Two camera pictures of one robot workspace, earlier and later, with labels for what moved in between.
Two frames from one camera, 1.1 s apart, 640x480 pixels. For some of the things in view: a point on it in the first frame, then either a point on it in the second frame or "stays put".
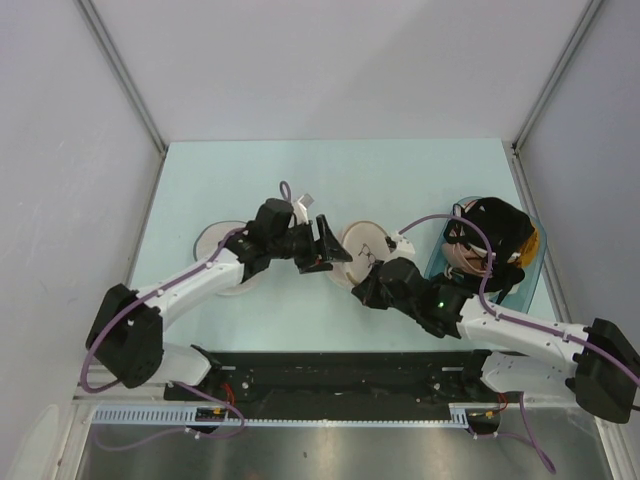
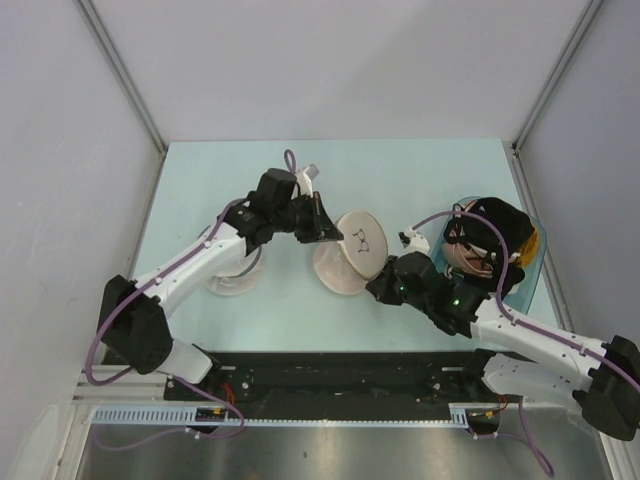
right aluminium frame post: [591, 9] stays put
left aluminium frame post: [124, 70] stays put
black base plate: [342, 380] stays put
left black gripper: [329, 246] → [320, 227]
